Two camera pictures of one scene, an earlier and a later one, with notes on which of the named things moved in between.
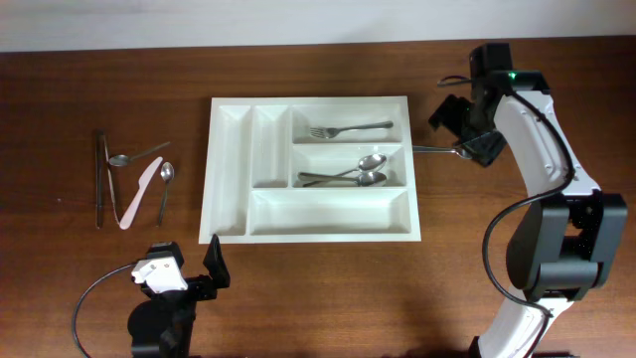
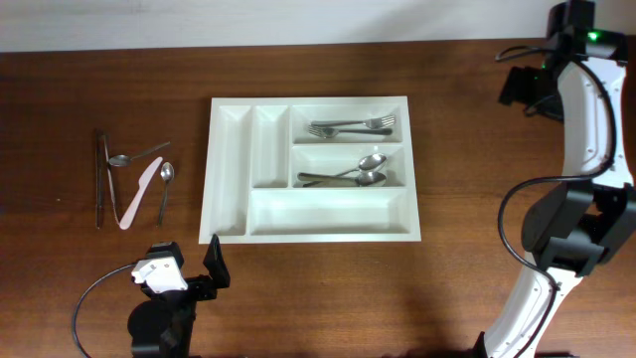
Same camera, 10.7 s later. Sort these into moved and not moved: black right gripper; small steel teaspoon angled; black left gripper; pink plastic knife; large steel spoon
Moved: black right gripper
Not moved: large steel spoon; pink plastic knife; black left gripper; small steel teaspoon angled
